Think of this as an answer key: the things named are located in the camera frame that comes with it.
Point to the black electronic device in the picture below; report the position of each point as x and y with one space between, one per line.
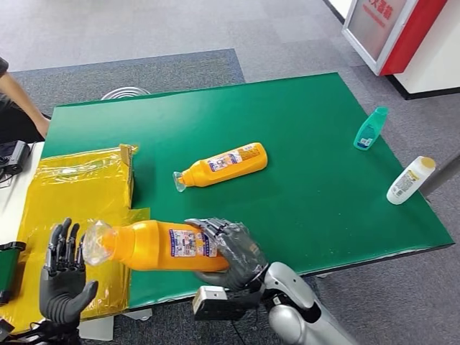
14 154

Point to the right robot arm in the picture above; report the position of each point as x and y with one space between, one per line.
291 290

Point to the teal plastic bottle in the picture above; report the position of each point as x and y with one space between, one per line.
370 128

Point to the small orange detergent bottle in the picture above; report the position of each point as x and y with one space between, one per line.
230 164

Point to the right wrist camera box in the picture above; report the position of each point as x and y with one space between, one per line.
210 300

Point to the green box black rim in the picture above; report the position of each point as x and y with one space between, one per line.
9 271

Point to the yellow wrapped cardboard box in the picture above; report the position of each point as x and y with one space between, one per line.
82 190

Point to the white side table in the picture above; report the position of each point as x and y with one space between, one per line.
14 209

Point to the person at desk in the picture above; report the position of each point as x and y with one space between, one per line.
18 102

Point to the white bottle yellow cap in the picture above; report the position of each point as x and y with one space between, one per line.
409 181

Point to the large orange detergent bottle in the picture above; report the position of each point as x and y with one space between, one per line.
151 245

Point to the red white sign board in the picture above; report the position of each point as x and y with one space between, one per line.
381 28

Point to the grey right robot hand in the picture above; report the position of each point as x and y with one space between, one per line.
240 252

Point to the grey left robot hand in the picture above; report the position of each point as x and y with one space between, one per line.
61 295

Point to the grey metal pole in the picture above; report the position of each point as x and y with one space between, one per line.
442 174

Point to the white cabinet black base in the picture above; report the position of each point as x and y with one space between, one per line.
434 62

